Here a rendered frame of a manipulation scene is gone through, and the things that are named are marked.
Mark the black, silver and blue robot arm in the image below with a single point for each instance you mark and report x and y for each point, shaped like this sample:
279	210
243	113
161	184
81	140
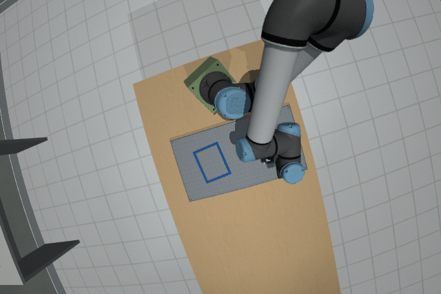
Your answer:
287	22

